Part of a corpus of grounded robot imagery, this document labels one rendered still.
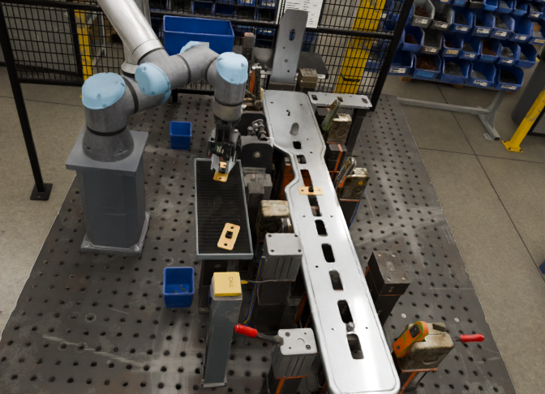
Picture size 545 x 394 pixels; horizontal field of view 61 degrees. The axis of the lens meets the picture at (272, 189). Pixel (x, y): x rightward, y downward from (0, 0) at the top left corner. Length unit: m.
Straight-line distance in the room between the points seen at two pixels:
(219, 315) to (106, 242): 0.70
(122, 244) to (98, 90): 0.58
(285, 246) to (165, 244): 0.63
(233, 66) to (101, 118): 0.47
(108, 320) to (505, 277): 2.37
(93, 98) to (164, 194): 0.69
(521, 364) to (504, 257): 0.76
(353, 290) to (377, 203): 0.83
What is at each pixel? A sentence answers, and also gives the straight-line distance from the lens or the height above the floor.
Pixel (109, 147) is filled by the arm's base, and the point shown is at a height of 1.15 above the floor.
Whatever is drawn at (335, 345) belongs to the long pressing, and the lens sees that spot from 1.24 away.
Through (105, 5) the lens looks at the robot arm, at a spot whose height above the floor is 1.59.
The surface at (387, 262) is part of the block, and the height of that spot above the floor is 1.03.
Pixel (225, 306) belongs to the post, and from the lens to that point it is 1.11.
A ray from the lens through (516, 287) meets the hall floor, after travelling 3.19.
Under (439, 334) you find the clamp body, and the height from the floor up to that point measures 1.06.
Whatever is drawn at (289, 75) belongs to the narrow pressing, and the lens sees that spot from 2.17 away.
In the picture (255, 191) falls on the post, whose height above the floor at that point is 1.10.
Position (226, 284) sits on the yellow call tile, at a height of 1.16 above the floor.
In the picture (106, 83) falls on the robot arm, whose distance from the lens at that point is 1.41.
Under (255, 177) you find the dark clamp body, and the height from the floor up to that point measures 1.08.
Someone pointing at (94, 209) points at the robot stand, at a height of 0.91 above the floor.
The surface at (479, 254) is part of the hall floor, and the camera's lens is 3.24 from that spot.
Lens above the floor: 2.04
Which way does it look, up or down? 42 degrees down
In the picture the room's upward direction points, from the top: 12 degrees clockwise
